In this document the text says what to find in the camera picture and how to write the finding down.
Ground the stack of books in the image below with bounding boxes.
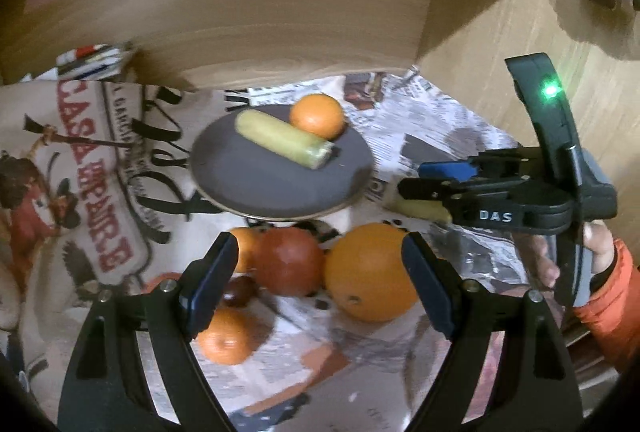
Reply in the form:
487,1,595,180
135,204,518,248
55,42,136,80

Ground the orange jacket sleeve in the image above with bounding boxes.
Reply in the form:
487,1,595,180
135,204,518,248
574,239,640,374

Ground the small dark plum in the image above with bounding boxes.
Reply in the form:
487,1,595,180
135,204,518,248
221,275,259,308

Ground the dark grey round plate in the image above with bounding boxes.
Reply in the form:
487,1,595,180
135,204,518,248
189,111,374,221

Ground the small mandarin front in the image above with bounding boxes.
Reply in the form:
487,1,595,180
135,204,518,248
196,307,256,366

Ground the large orange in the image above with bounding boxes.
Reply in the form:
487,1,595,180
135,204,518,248
324,223,418,322

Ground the small mandarin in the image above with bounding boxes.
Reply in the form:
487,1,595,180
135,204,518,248
230,227,259,274
196,307,256,366
288,94,345,140

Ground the printed newspaper cloth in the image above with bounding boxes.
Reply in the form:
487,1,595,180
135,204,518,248
1,74,529,431

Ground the red tomato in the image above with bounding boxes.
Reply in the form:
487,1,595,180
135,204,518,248
254,227,324,296

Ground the person's right hand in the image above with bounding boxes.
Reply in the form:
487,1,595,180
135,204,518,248
519,219,615,289

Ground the pale yellow cylindrical fruit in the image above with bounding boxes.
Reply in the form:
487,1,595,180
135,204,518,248
234,109,334,170

